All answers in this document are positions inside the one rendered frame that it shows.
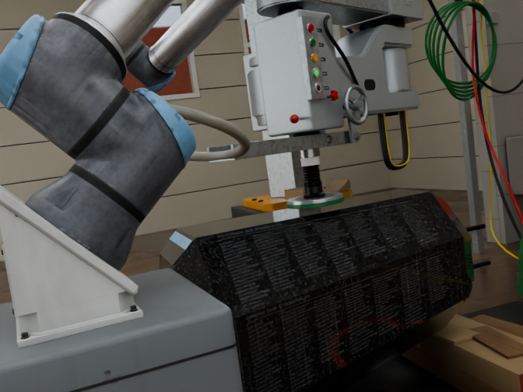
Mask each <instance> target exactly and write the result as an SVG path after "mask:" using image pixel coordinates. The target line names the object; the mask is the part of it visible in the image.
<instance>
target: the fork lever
mask: <svg viewBox="0 0 523 392"><path fill-rule="evenodd" d="M354 138H355V139H356V140H359V139H360V133H359V132H358V131H356V133H355V134H354ZM348 143H350V138H349V131H338V132H331V133H324V134H317V135H304V136H297V137H290V138H277V139H270V140H264V141H256V142H251V146H250V148H249V150H248V151H247V152H246V153H245V154H244V155H242V156H240V157H238V158H235V159H220V160H215V161H209V163H215V162H221V161H227V160H238V159H247V158H253V157H259V156H268V155H274V154H280V153H285V152H295V151H300V150H306V149H316V148H321V147H327V146H333V145H342V144H348ZM239 145H240V143H237V144H231V145H222V146H215V147H208V148H207V152H221V151H226V150H230V149H235V148H236V147H238V146H239Z"/></svg>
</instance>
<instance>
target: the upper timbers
mask: <svg viewBox="0 0 523 392"><path fill-rule="evenodd" d="M449 323H451V324H455V325H457V326H459V327H463V328H466V329H471V328H475V327H482V326H486V325H485V324H482V323H480V322H477V321H475V320H471V319H469V318H466V317H463V316H460V315H457V314H455V315H454V317H453V318H452V319H451V321H450V322H449ZM487 326H488V325H487ZM488 327H491V326H488ZM491 328H493V329H494V330H496V331H499V332H500V333H502V334H505V335H507V336H508V337H509V338H512V339H514V340H515V341H518V342H520V343H522V344H523V338H521V337H518V336H516V335H513V334H510V333H507V332H505V331H502V330H499V329H496V328H494V327H491ZM419 345H420V349H421V350H422V351H424V352H426V353H428V354H430V355H432V356H434V357H436V358H437V359H439V360H441V361H443V362H446V363H447V364H449V365H451V366H453V367H455V368H456V369H459V370H461V371H462V372H464V373H467V374H469V375H470V376H472V377H474V378H476V379H477V380H480V381H482V382H484V383H486V384H487V385H489V386H491V387H493V388H495V389H497V390H499V391H501V392H523V356H520V357H517V358H512V359H506V358H505V357H503V356H502V355H500V354H498V353H496V352H495V351H493V350H491V349H490V348H487V347H486V346H485V345H482V344H481V343H479V342H477V341H476V340H474V339H471V340H468V341H464V342H462V343H459V344H457V345H453V344H451V343H448V342H446V341H442V340H441V339H438V338H435V337H433V336H430V337H428V338H427V339H425V340H423V341H421V342H420V343H419Z"/></svg>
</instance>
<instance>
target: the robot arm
mask: <svg viewBox="0 0 523 392"><path fill-rule="evenodd" d="M174 1H175V0H86V1H85V2H84V3H83V5H82V6H81V7H80V8H79V9H78V10H77V11H76V12H75V13H70V12H59V13H57V14H55V15H54V16H53V17H52V18H51V19H50V20H49V21H47V20H46V19H45V18H44V17H43V16H40V15H33V16H31V17H30V18H29V19H28V20H27V21H26V22H25V23H24V24H23V26H22V27H21V28H20V29H19V31H18V32H17V33H16V35H15V36H14V37H13V38H12V39H11V40H10V42H9V43H8V45H7V46H6V48H5V49H4V51H3V52H2V53H1V55H0V102H1V103H2V104H3V105H4V106H5V107H6V109H7V110H10V111H11V112H13V113H14V114H15V115H16V116H17V117H19V118H20V119H22V120H23V121H25V122H26V123H27V124H28V125H29V126H30V127H32V128H33V129H35V130H36V131H38V132H39V133H40V134H42V135H43V136H44V137H45V138H46V139H48V140H49V141H50V142H52V143H53V144H55V145H56V146H57V147H59V149H61V150H62V151H63V152H65V153H66V154H68V155H69V156H70V157H72V158H73V159H74V160H75V164H74V165H73V166H72V167H71V169H70V170H69V171H68V172H67V173H66V175H64V176H63V177H61V178H59V179H58V180H56V181H54V182H53V183H51V184H49V185H47V186H46V187H44V188H42V189H40V190H39V191H37V192H35V193H34V194H32V195H31V196H30V198H29V199H28V200H27V201H26V203H25V205H26V206H28V207H29V208H31V209H32V210H33V211H34V212H36V213H37V214H38V215H40V216H41V217H42V218H44V219H45V220H47V221H48V222H49V223H50V224H52V225H53V226H55V227H56V228H58V229H59V230H61V231H62V232H63V233H64V234H66V235H67V236H69V237H70V238H72V239H73V240H74V241H75V242H77V243H79V244H80V245H81V246H83V247H85V248H86V249H87V250H88V251H90V252H91V253H93V254H95V255H96V256H98V257H99V258H100V259H101V260H103V261H105V262H106V263H108V264H109V265H110V266H112V267H113V268H115V269H117V270H119V271H120V270H121V268H122V267H123V265H124V264H125V262H126V261H127V259H128V255H129V252H130V250H131V246H132V242H133V240H134V237H135V233H136V230H137V229H138V227H139V225H140V224H141V223H142V221H143V220H144V218H145V217H146V216H147V215H148V214H149V212H150V211H151V210H152V208H153V207H154V206H155V204H156V203H157V202H158V201H159V199H160V198H161V197H162V196H163V194H164V193H165V191H166V190H167V188H168V187H169V186H170V185H171V184H172V183H173V181H174V180H175V178H176V177H177V176H178V174H179V173H180V172H181V171H182V170H183V169H184V168H185V167H186V163H187V162H188V160H189V159H190V158H191V156H192V154H193V153H194V151H195V148H196V139H195V135H194V133H193V131H192V129H191V128H190V126H189V125H188V123H187V122H186V121H185V119H184V118H183V117H182V116H181V115H180V114H179V113H178V112H177V111H176V110H175V109H174V108H173V107H172V106H171V105H170V104H169V103H168V102H167V101H166V100H164V99H163V98H162V97H160V96H159V95H157V94H156V93H157V92H159V91H160V90H162V89H163V88H164V87H165V86H166V85H167V84H168V83H169V82H170V81H171V80H172V79H173V77H174V76H175V75H176V72H175V69H176V67H177V66H178V65H179V64H180V63H181V62H182V61H183V60H184V59H185V58H186V57H187V56H188V55H189V54H190V53H191V52H192V51H193V50H194V49H195V48H196V47H197V46H198V45H199V44H200V43H201V42H202V41H203V40H204V39H205V38H206V37H207V36H208V35H209V34H211V33H212V32H213V31H214V30H215V29H216V28H217V27H218V26H219V25H220V24H221V23H222V22H223V21H224V20H225V19H226V18H227V17H228V16H229V15H230V14H231V13H232V12H233V11H234V10H235V9H236V8H237V7H238V6H239V5H240V4H241V3H242V2H243V1H244V0H194V1H193V3H192V4H191V5H190V6H189V7H188V8H187V9H186V10H185V11H184V13H183V14H182V15H181V16H180V17H179V18H178V19H177V21H176V22H175V23H174V24H173V25H172V26H171V27H170V28H169V30H168V31H167V32H166V33H165V34H164V35H163V36H162V37H161V38H160V39H159V40H158V41H157V42H156V43H155V44H154V45H153V46H152V47H151V48H149V47H148V46H146V45H145V44H144V43H143V42H142V41H141V40H142V38H143V37H144V36H145V35H146V34H147V33H148V32H149V31H150V30H151V29H152V27H153V26H154V25H155V24H156V22H157V21H158V20H159V19H160V17H161V16H162V15H163V14H164V13H165V12H166V11H167V10H168V9H169V7H170V6H171V5H172V4H173V2H174ZM127 70H128V71H129V72H130V73H131V74H132V75H134V77H136V78H137V79H138V80H139V81H140V82H141V83H142V84H143V85H145V87H146V88H148V89H150V90H151V91H149V90H148V89H146V88H138V89H135V90H134V92H133V93H131V92H130V91H129V90H127V89H126V88H125V87H124V86H123V85H122V84H121V82H122V81H123V79H124V78H125V76H126V75H127Z"/></svg>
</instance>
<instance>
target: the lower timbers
mask: <svg viewBox="0 0 523 392"><path fill-rule="evenodd" d="M469 319H471V320H475V321H477V322H480V323H482V324H485V325H488V326H491V327H494V328H496V329H499V330H502V331H505V332H507V333H510V334H513V335H516V336H518V337H521V338H523V326H521V325H518V324H513V323H511V322H507V321H505V320H500V319H497V318H494V317H489V316H487V315H484V314H481V315H478V316H476V317H472V318H469ZM401 355H402V356H403V357H405V358H407V359H408V360H410V361H411V362H414V363H415V364H417V365H418V366H420V367H422V368H423V369H425V370H426V371H428V372H430V373H432V374H433V375H435V376H437V377H438V378H440V379H442V380H443V381H445V382H446V383H449V384H450V385H452V386H453V387H455V388H456V389H458V390H460V391H461V392H501V391H499V390H497V389H495V388H493V387H491V386H489V385H487V384H486V383H484V382H482V381H480V380H477V379H476V378H474V377H472V376H470V375H469V374H467V373H464V372H462V371H461V370H459V369H456V368H455V367H453V366H451V365H449V364H447V363H446V362H443V361H441V360H439V359H437V358H436V357H434V356H432V355H430V354H428V353H426V352H424V351H422V350H421V349H420V345H419V344H417V345H415V346H413V347H412V348H410V349H409V350H407V351H405V352H403V353H402V354H401Z"/></svg>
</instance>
